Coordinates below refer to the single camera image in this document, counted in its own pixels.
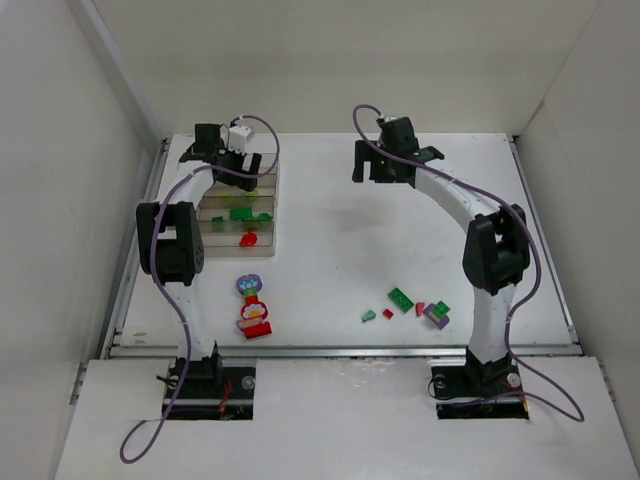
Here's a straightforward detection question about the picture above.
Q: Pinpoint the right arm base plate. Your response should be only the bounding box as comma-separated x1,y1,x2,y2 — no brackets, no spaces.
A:
428,358,529,420

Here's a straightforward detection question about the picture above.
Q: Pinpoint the purple red flower lego stack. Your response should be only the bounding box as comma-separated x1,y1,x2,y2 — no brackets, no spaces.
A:
235,274,273,340

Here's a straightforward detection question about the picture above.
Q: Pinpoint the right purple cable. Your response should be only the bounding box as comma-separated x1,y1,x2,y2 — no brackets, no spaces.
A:
352,103,586,424

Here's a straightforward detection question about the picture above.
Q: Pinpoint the purple green lego stack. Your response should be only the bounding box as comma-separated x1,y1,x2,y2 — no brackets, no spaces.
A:
423,300,450,330

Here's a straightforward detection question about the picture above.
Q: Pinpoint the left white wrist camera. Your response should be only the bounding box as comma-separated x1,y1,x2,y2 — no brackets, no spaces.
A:
227,117,255,154

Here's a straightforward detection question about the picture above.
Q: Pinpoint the green L-shaped lego block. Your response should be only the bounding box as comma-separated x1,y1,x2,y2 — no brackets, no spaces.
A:
254,213,273,226

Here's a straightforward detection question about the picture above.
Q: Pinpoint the purple cable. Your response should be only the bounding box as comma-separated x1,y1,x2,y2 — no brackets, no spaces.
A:
119,114,281,464
352,103,586,424

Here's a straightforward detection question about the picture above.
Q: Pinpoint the clear compartment organizer tray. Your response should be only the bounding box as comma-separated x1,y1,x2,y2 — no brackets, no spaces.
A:
197,153,280,258

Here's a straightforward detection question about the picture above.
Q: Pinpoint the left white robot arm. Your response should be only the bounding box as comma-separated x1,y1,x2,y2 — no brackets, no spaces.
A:
136,123,262,361

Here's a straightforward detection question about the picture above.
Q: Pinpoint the aluminium front rail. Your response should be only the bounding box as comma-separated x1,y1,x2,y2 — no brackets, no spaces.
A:
102,343,584,359

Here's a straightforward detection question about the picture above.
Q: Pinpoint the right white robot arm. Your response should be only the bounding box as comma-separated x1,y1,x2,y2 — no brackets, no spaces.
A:
352,117,530,365

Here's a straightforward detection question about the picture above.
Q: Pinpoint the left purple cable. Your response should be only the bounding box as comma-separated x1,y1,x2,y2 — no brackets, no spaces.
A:
119,114,281,464

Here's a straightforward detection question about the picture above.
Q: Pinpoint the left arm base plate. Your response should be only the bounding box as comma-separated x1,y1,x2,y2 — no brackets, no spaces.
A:
167,366,256,421

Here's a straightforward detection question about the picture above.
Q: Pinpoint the small red lego piece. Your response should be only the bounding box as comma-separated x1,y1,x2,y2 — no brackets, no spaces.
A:
239,232,259,248

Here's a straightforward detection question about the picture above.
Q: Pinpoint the small green wedge piece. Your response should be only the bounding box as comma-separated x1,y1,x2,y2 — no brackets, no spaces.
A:
361,310,376,323

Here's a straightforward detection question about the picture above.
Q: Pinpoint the small dark green brick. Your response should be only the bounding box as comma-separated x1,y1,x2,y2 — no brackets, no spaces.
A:
211,216,225,232

